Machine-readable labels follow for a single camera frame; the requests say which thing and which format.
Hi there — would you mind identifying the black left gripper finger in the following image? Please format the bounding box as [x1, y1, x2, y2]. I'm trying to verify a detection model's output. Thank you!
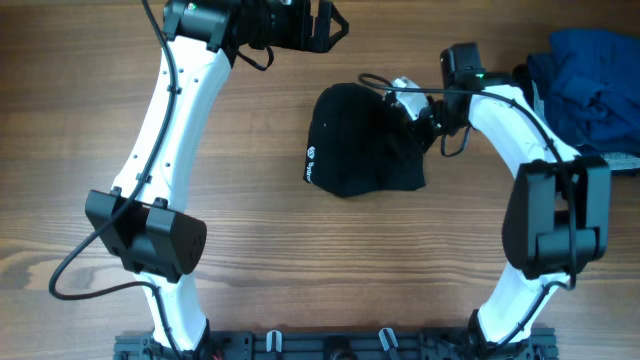
[319, 28, 349, 53]
[319, 0, 349, 30]

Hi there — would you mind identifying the black t-shirt with white logo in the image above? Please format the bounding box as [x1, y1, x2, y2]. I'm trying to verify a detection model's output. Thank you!
[302, 83, 426, 198]

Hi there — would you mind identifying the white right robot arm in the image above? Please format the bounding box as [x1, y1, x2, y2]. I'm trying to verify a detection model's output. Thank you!
[392, 43, 611, 352]

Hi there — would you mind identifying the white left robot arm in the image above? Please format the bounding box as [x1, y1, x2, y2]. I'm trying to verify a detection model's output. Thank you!
[85, 1, 349, 358]

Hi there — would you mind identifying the blue clothes pile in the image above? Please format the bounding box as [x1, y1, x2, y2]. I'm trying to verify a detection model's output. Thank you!
[512, 28, 639, 176]

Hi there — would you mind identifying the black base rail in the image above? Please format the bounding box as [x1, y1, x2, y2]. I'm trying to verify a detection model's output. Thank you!
[113, 328, 559, 360]

